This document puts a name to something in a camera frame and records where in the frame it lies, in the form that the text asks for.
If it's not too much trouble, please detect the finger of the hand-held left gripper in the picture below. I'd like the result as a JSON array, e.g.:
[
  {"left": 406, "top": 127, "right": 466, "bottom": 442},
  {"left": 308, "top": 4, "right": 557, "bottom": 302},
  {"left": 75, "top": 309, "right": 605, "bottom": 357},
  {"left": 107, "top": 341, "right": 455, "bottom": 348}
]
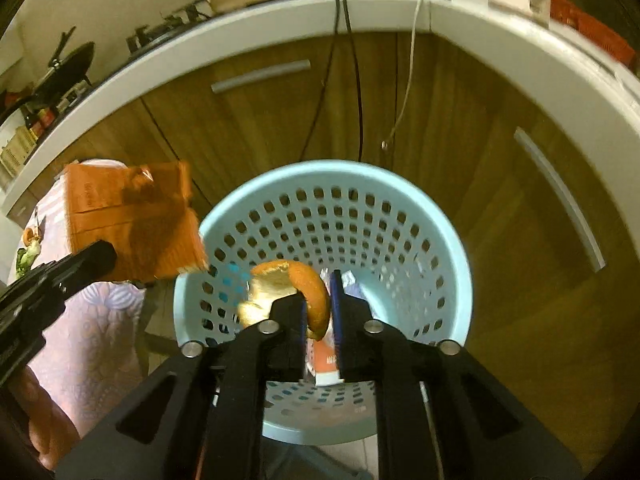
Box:
[{"left": 44, "top": 239, "right": 118, "bottom": 297}]

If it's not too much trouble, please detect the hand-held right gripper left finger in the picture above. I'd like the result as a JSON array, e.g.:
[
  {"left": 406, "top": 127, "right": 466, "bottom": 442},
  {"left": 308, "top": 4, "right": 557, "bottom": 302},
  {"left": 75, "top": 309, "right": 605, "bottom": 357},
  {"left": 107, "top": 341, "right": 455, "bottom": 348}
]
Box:
[{"left": 55, "top": 294, "right": 308, "bottom": 480}]

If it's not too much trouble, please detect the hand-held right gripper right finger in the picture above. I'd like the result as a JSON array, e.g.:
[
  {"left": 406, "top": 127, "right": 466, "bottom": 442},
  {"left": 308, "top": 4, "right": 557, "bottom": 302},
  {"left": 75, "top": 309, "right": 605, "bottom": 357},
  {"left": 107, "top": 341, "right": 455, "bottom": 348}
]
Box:
[{"left": 330, "top": 270, "right": 583, "bottom": 480}]

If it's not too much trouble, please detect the light blue perforated basket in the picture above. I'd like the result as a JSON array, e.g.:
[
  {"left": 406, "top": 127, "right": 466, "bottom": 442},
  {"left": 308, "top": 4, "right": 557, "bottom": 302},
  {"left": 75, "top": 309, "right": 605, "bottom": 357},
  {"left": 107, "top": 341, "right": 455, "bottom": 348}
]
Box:
[{"left": 174, "top": 160, "right": 473, "bottom": 446}]

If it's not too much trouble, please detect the person's left hand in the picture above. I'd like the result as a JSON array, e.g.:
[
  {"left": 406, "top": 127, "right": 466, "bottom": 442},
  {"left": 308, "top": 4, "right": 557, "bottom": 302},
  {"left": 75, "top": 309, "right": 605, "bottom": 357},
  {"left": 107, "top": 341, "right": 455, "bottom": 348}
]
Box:
[{"left": 7, "top": 367, "right": 81, "bottom": 471}]

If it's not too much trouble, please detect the green wrapper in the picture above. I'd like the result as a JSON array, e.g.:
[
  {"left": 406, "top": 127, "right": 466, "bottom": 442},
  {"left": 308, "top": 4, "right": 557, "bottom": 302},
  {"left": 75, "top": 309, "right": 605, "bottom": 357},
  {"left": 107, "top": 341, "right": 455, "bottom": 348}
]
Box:
[{"left": 15, "top": 242, "right": 41, "bottom": 281}]

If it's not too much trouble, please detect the floral tablecloth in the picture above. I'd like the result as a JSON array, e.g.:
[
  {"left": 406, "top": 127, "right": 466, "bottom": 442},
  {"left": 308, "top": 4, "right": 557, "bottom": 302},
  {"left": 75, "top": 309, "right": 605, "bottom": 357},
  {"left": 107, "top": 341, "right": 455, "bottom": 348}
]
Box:
[{"left": 7, "top": 159, "right": 151, "bottom": 461}]

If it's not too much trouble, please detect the yellow chopstick holder basket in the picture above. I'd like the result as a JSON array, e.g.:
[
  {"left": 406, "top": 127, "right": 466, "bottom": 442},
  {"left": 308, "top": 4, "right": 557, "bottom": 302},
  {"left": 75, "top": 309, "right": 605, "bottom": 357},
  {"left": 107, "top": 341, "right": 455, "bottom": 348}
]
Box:
[{"left": 0, "top": 127, "right": 38, "bottom": 178}]

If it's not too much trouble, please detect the black wok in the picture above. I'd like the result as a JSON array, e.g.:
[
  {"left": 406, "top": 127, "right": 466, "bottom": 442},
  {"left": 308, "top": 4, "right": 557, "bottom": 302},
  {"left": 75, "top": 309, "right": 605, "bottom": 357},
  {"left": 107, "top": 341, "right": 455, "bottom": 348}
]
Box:
[{"left": 30, "top": 27, "right": 96, "bottom": 106}]

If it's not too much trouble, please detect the black glass gas stove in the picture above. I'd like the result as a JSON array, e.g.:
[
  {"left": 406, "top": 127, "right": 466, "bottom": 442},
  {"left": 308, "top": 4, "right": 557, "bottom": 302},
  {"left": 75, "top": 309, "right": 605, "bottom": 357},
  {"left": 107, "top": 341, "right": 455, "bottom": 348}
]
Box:
[{"left": 125, "top": 2, "right": 211, "bottom": 56}]

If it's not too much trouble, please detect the orange plastic crate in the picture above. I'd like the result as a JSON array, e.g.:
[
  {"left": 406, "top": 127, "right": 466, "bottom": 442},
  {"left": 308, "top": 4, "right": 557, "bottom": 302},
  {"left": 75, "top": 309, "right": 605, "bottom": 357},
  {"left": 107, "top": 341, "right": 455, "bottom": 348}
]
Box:
[{"left": 550, "top": 0, "right": 638, "bottom": 66}]

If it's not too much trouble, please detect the black power cable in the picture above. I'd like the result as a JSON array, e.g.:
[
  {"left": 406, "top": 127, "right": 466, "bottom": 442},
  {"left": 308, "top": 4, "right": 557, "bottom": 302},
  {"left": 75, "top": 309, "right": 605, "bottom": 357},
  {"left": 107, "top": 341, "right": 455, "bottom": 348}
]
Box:
[{"left": 299, "top": 0, "right": 365, "bottom": 163}]

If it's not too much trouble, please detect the metal cabinet handle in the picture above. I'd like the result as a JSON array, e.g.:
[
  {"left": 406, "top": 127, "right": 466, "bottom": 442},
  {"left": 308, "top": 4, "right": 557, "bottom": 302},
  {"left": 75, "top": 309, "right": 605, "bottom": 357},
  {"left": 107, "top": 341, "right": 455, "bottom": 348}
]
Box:
[
  {"left": 211, "top": 59, "right": 312, "bottom": 94},
  {"left": 514, "top": 127, "right": 607, "bottom": 273}
]

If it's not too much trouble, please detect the white cable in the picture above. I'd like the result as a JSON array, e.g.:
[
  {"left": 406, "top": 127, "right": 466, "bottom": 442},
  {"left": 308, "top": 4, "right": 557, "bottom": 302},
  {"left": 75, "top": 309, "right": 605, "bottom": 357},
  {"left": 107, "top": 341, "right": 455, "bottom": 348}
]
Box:
[{"left": 381, "top": 0, "right": 426, "bottom": 151}]

